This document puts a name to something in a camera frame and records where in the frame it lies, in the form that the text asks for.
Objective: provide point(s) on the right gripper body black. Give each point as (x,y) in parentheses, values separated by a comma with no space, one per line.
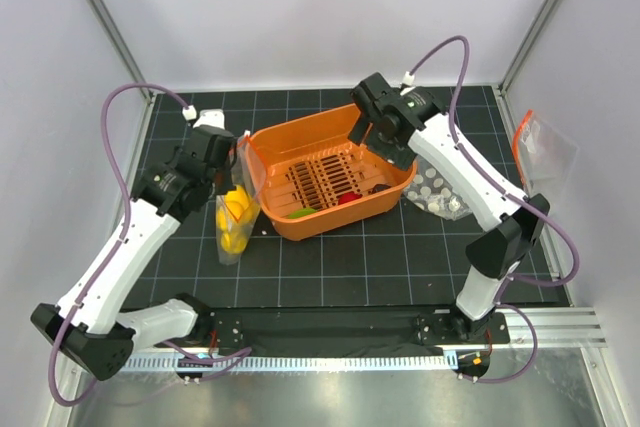
(378,139)

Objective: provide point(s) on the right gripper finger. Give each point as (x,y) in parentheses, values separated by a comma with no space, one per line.
(360,130)
(402,157)

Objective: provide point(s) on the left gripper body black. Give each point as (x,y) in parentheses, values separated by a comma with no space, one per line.
(222,180)

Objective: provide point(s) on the dark brown fruit toy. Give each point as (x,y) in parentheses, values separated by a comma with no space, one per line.
(379,188)

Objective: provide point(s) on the clear zip bags stack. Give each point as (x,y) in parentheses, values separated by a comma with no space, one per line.
(431,192)

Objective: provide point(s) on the yellow lemon toy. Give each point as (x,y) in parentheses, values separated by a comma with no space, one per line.
(240,196)

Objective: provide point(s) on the orange plastic basket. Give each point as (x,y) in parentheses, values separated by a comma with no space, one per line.
(310,163)

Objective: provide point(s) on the red apple toy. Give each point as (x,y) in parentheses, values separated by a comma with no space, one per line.
(348,197)

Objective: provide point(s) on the single clear zip bag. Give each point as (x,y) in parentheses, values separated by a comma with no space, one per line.
(250,172)

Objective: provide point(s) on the yellow pear toy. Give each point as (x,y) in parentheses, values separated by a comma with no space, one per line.
(234,242)

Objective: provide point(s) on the yellow mango toy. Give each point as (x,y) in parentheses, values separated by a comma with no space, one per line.
(228,215)

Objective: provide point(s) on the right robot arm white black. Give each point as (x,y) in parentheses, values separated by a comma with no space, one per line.
(509,218)

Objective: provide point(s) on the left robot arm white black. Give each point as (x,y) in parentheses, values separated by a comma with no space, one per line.
(87,324)

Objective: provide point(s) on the green fruit toy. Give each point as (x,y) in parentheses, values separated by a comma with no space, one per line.
(300,213)

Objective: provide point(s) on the black grid mat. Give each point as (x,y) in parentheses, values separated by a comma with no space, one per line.
(401,257)

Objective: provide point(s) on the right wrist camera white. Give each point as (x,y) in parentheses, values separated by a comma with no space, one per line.
(407,82)

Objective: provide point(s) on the zip bag on right wall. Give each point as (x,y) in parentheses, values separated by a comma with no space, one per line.
(545,159)

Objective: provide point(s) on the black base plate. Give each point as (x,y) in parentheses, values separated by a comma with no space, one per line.
(343,332)

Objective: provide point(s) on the white slotted cable duct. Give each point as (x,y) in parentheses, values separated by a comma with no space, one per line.
(174,362)

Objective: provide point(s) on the left aluminium frame post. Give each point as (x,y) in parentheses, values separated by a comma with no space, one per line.
(116,39)

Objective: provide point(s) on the aluminium frame post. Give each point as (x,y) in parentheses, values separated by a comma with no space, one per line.
(116,39)
(542,18)

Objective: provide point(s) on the right aluminium frame post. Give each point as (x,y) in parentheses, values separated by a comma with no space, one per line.
(542,18)

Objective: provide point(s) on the aluminium rail profile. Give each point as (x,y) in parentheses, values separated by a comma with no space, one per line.
(555,327)

